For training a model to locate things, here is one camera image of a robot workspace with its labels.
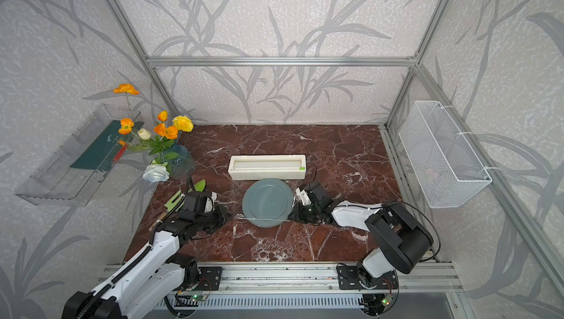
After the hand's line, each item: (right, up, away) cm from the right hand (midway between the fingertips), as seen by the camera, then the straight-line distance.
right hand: (287, 216), depth 86 cm
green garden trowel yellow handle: (-39, +10, +10) cm, 42 cm away
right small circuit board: (+32, -20, -17) cm, 42 cm away
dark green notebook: (-58, +25, -18) cm, 65 cm away
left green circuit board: (-29, -21, -15) cm, 39 cm away
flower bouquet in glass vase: (-42, +23, -7) cm, 48 cm away
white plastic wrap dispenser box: (-9, +19, +8) cm, 22 cm away
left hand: (-20, +2, -2) cm, 21 cm away
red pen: (-53, +26, -16) cm, 61 cm away
